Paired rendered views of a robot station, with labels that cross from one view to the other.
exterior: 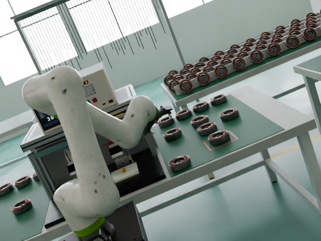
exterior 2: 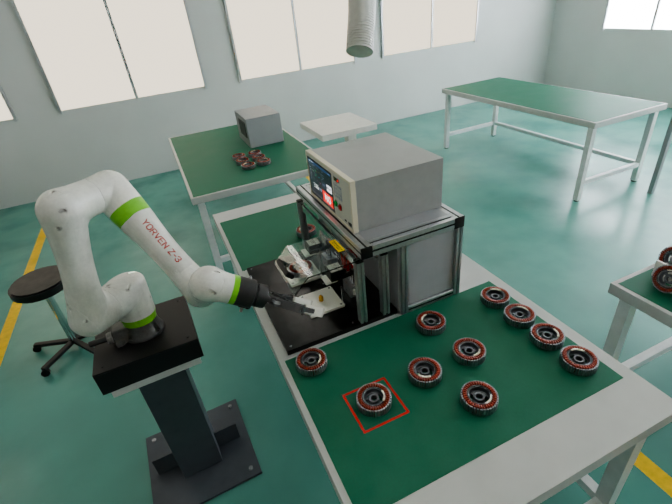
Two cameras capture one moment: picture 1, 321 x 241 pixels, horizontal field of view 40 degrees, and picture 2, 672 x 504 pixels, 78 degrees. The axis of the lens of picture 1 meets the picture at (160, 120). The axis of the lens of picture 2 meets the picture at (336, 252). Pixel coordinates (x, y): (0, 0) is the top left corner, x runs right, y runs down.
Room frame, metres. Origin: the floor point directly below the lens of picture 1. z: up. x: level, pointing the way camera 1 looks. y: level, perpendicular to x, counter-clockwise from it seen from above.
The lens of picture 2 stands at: (1.83, -1.06, 1.87)
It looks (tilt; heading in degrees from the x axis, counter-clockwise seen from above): 32 degrees down; 71
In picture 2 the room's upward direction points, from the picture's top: 7 degrees counter-clockwise
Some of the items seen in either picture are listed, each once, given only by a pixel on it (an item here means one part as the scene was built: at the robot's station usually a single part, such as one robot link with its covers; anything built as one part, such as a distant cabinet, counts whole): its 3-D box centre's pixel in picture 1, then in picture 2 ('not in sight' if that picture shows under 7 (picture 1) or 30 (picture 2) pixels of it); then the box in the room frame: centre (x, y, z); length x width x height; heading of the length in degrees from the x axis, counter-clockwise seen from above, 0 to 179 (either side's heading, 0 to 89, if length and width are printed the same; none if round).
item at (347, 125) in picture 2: not in sight; (340, 159); (2.75, 1.33, 0.98); 0.37 x 0.35 x 0.46; 92
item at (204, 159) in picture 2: not in sight; (247, 186); (2.32, 2.79, 0.38); 1.85 x 1.10 x 0.75; 92
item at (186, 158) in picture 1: (179, 162); (311, 361); (2.05, -0.01, 0.77); 0.11 x 0.11 x 0.04
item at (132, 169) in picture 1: (124, 172); (321, 301); (2.20, 0.29, 0.78); 0.15 x 0.15 x 0.01; 2
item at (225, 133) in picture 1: (219, 137); (373, 399); (2.18, -0.25, 0.77); 0.11 x 0.11 x 0.04
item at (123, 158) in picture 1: (122, 160); (351, 286); (2.35, 0.29, 0.80); 0.07 x 0.05 x 0.06; 92
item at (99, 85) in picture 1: (75, 94); (371, 177); (2.52, 0.40, 1.22); 0.44 x 0.39 x 0.20; 92
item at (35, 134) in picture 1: (81, 115); (370, 204); (2.52, 0.42, 1.09); 0.68 x 0.44 x 0.05; 92
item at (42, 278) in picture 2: not in sight; (59, 312); (0.81, 1.64, 0.28); 0.54 x 0.49 x 0.56; 2
